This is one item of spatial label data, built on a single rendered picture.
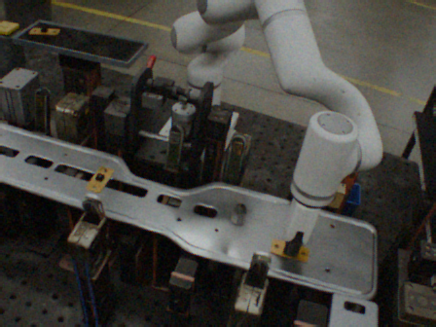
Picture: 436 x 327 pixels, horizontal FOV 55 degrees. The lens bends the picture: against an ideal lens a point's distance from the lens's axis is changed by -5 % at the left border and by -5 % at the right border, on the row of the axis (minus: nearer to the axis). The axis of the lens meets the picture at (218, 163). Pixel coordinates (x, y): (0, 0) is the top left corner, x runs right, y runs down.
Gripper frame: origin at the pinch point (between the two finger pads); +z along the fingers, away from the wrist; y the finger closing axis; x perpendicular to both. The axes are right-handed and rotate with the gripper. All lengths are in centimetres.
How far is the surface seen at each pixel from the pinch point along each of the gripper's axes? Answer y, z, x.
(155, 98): -20.7, -12.7, -39.2
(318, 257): -0.7, 3.0, 6.4
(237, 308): 19.5, -1.4, -7.5
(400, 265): -4.6, 3.0, 25.2
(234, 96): -209, 103, -50
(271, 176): -56, 33, -9
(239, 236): -0.6, 2.9, -11.3
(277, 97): -223, 103, -19
